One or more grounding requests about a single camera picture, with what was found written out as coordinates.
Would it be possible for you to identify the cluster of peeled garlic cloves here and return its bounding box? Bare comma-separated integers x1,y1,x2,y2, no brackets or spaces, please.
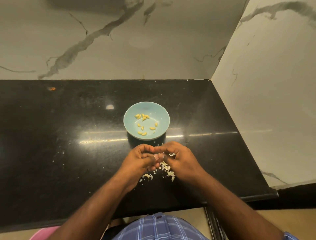
135,113,160,136

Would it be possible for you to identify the person's left hand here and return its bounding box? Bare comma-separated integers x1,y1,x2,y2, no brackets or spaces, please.
114,143,161,193

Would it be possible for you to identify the person's right forearm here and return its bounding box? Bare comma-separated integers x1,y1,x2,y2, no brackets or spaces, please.
192,173,284,240

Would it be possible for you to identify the blue plaid shirt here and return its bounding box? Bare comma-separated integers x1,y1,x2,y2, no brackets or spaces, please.
111,212,300,240

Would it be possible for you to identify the person's left forearm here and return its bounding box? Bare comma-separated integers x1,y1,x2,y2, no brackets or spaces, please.
48,179,131,240

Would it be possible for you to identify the person's right hand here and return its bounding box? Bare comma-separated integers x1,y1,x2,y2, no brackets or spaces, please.
155,141,207,185

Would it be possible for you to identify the black cabinet trim strip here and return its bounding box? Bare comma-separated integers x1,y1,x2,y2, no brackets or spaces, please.
203,207,225,240

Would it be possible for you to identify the pile of garlic skins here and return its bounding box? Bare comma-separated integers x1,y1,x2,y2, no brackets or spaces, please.
138,153,176,185

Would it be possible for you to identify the light blue bowl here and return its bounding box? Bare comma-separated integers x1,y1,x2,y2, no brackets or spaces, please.
123,101,171,141

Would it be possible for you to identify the pink plastic bucket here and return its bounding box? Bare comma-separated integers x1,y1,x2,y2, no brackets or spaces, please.
29,226,61,240

